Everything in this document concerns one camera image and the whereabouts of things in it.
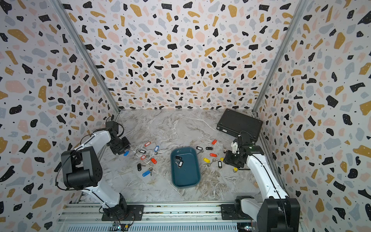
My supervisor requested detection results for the solid blue tag key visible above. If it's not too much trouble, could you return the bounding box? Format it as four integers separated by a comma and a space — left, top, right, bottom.
142, 168, 153, 177

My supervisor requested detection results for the teal plastic storage box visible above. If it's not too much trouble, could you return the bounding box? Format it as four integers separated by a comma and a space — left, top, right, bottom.
170, 147, 201, 189

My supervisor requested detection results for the black white tag key box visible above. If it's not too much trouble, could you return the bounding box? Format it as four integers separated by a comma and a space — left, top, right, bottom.
175, 160, 183, 168

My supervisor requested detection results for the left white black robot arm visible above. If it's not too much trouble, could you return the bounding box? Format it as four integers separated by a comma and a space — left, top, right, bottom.
55, 120, 130, 221

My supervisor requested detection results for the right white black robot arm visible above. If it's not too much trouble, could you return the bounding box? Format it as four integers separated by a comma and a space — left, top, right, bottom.
223, 143, 300, 232

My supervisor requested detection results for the black hard case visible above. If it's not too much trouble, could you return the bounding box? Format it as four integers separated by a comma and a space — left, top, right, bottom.
216, 109, 263, 143

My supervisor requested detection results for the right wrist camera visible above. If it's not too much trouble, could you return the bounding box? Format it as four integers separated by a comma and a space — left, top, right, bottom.
231, 136, 251, 154

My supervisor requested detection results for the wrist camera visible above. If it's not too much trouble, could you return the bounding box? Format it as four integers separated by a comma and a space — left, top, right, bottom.
105, 121, 119, 136
231, 136, 251, 154

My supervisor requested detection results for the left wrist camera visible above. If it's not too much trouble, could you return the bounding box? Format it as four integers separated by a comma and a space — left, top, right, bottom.
105, 121, 119, 136

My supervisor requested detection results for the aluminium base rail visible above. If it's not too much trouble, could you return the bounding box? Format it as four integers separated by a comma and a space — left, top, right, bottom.
56, 201, 258, 232

